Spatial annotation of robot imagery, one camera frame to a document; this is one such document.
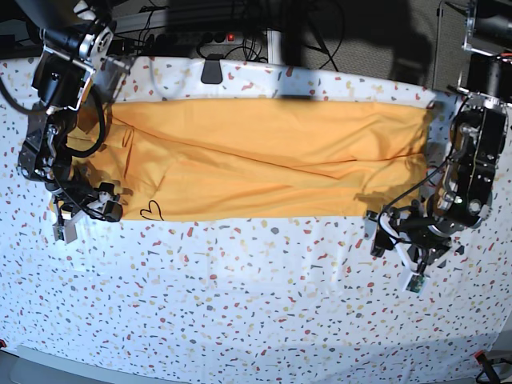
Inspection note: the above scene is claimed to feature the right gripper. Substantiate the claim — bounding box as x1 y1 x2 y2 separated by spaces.
46 178 123 244

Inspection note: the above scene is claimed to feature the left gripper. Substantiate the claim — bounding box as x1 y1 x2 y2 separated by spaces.
365 203 464 294

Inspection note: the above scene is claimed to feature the yellow T-shirt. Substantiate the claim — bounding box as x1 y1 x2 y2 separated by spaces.
72 98 433 222

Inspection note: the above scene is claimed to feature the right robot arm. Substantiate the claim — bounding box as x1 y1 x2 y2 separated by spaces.
1 1 122 222

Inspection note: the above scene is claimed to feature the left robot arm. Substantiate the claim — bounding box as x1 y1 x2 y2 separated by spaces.
49 1 511 294

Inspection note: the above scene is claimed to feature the terrazzo pattern table cloth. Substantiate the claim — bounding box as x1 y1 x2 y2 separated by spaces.
0 55 512 382

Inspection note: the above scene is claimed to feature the black table clamp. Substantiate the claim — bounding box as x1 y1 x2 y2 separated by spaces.
201 54 223 85

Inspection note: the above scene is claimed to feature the black power strip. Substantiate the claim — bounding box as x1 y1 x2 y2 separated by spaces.
147 31 245 46

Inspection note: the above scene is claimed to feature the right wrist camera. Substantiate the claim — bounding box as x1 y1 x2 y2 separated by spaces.
52 223 78 244

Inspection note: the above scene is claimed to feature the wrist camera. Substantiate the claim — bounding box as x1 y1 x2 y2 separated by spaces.
52 223 78 244
400 271 429 295

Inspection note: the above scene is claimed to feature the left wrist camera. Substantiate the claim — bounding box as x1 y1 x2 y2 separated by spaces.
400 271 429 295

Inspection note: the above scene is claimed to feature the red clamp handle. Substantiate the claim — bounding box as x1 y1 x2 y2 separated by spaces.
474 350 502 384

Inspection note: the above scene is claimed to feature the aluminium profile post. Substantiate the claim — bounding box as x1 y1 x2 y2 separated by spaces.
266 30 283 66

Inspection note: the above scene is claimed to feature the black cable bundle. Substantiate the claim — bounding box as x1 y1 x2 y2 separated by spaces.
223 0 401 73

